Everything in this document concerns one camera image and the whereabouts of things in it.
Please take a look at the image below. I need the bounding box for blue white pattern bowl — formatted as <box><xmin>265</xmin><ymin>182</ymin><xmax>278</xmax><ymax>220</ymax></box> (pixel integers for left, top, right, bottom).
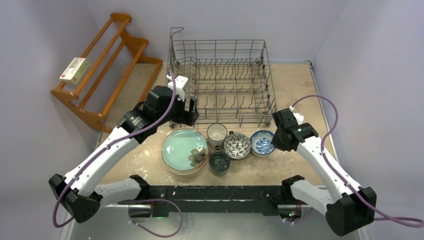
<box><xmin>249</xmin><ymin>130</ymin><xmax>275</xmax><ymax>157</ymax></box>

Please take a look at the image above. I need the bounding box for brown floral pattern bowl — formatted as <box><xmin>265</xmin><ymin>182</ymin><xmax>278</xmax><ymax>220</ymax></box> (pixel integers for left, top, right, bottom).
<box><xmin>223</xmin><ymin>131</ymin><xmax>251</xmax><ymax>160</ymax></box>

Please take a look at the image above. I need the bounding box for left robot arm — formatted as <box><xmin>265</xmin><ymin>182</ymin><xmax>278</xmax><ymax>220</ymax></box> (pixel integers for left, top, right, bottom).
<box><xmin>48</xmin><ymin>85</ymin><xmax>199</xmax><ymax>228</ymax></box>

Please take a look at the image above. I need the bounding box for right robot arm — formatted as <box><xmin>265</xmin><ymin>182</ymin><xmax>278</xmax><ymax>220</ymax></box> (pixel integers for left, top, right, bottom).
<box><xmin>271</xmin><ymin>108</ymin><xmax>377</xmax><ymax>237</ymax></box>

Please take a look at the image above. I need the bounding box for wooden shelf rack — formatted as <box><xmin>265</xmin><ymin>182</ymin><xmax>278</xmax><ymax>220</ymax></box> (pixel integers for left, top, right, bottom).
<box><xmin>50</xmin><ymin>12</ymin><xmax>163</xmax><ymax>134</ymax></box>

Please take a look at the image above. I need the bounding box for white ribbed mug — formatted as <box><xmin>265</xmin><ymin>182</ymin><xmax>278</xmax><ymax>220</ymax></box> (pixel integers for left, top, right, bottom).
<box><xmin>206</xmin><ymin>123</ymin><xmax>229</xmax><ymax>149</ymax></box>

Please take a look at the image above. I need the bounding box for teal floral plate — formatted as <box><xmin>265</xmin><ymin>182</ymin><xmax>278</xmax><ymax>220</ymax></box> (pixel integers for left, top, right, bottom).
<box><xmin>161</xmin><ymin>129</ymin><xmax>209</xmax><ymax>175</ymax></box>

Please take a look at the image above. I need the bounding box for dark green mug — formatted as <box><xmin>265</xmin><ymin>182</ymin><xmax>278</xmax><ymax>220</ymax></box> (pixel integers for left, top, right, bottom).
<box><xmin>208</xmin><ymin>145</ymin><xmax>231</xmax><ymax>177</ymax></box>

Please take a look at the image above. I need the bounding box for small cardboard box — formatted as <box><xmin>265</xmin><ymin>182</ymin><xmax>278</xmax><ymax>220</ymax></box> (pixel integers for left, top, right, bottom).
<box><xmin>59</xmin><ymin>57</ymin><xmax>90</xmax><ymax>85</ymax></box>

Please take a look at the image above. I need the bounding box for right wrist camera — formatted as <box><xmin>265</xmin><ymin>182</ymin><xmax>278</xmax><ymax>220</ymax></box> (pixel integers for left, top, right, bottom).
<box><xmin>289</xmin><ymin>105</ymin><xmax>305</xmax><ymax>125</ymax></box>

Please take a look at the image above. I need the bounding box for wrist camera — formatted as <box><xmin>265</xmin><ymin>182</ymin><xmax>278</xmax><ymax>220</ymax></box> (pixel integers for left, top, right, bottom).
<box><xmin>166</xmin><ymin>74</ymin><xmax>189</xmax><ymax>102</ymax></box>
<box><xmin>289</xmin><ymin>105</ymin><xmax>305</xmax><ymax>125</ymax></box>

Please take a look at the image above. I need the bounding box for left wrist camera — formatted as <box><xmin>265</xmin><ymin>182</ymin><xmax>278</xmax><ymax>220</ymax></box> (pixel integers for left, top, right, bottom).
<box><xmin>166</xmin><ymin>74</ymin><xmax>189</xmax><ymax>102</ymax></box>

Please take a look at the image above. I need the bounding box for grey wire dish rack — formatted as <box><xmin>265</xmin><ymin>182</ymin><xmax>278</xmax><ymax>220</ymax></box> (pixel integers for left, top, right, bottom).
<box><xmin>168</xmin><ymin>27</ymin><xmax>277</xmax><ymax>127</ymax></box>

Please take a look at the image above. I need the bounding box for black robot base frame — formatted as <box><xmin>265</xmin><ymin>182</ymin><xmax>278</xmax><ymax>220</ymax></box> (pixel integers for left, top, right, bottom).
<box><xmin>118</xmin><ymin>180</ymin><xmax>312</xmax><ymax>221</ymax></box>

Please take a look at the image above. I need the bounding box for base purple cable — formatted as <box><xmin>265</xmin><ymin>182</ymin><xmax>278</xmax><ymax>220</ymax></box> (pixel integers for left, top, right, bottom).
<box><xmin>128</xmin><ymin>198</ymin><xmax>184</xmax><ymax>239</ymax></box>

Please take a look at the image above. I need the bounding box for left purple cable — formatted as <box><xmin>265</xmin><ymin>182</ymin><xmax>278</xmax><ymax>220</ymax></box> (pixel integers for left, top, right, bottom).
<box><xmin>52</xmin><ymin>69</ymin><xmax>177</xmax><ymax>229</ymax></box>

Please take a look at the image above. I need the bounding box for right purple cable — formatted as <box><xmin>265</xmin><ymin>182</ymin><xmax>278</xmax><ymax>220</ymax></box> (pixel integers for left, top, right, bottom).
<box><xmin>290</xmin><ymin>94</ymin><xmax>424</xmax><ymax>229</ymax></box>

